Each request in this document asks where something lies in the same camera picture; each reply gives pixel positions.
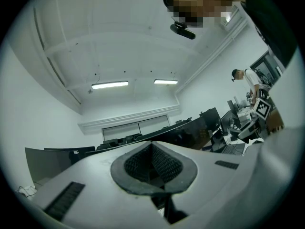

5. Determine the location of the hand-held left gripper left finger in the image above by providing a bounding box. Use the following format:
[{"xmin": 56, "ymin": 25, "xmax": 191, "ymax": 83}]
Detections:
[{"xmin": 32, "ymin": 141, "xmax": 171, "ymax": 229}]

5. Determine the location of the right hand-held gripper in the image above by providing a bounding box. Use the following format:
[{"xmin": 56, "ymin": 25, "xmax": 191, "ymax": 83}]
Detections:
[{"xmin": 237, "ymin": 98, "xmax": 272, "ymax": 141}]

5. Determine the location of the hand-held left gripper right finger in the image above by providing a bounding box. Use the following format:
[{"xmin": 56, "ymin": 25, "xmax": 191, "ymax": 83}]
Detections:
[{"xmin": 151, "ymin": 141, "xmax": 263, "ymax": 229}]

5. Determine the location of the person's right forearm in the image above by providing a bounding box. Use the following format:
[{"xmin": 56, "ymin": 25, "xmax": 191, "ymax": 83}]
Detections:
[{"xmin": 265, "ymin": 108, "xmax": 285, "ymax": 135}]

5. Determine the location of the black monitor on stand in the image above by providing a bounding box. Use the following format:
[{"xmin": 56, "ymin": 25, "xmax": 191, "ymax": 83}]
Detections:
[{"xmin": 219, "ymin": 100, "xmax": 242, "ymax": 135}]

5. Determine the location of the dark framed door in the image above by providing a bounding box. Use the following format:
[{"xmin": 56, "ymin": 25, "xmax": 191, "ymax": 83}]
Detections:
[{"xmin": 249, "ymin": 50, "xmax": 285, "ymax": 86}]

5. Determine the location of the black laptop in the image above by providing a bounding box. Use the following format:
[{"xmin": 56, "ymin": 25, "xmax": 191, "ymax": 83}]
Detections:
[{"xmin": 210, "ymin": 129, "xmax": 246, "ymax": 156}]

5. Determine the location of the black office chair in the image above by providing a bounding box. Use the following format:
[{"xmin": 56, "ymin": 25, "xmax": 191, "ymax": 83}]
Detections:
[{"xmin": 96, "ymin": 138, "xmax": 119, "ymax": 151}]

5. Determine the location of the small black monitor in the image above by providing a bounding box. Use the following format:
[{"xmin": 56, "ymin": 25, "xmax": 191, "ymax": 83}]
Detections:
[{"xmin": 199, "ymin": 107, "xmax": 222, "ymax": 131}]

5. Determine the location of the large curved black monitor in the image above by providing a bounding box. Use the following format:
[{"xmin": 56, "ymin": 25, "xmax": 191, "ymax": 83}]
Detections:
[{"xmin": 84, "ymin": 116, "xmax": 211, "ymax": 157}]

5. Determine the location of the ceiling air vent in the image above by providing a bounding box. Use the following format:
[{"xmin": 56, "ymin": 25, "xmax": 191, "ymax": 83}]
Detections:
[{"xmin": 220, "ymin": 3, "xmax": 242, "ymax": 30}]

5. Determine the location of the short ceiling light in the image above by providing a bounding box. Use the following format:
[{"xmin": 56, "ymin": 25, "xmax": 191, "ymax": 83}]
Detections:
[{"xmin": 153, "ymin": 79, "xmax": 179, "ymax": 85}]

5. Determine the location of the long ceiling light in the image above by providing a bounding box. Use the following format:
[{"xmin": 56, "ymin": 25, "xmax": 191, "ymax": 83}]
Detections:
[{"xmin": 91, "ymin": 80, "xmax": 129, "ymax": 90}]

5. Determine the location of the black cable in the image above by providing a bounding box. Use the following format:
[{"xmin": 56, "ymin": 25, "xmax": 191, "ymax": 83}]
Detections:
[{"xmin": 17, "ymin": 186, "xmax": 37, "ymax": 198}]

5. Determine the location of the black head-mounted camera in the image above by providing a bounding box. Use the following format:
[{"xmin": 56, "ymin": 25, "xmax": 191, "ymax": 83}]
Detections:
[{"xmin": 170, "ymin": 20, "xmax": 196, "ymax": 41}]

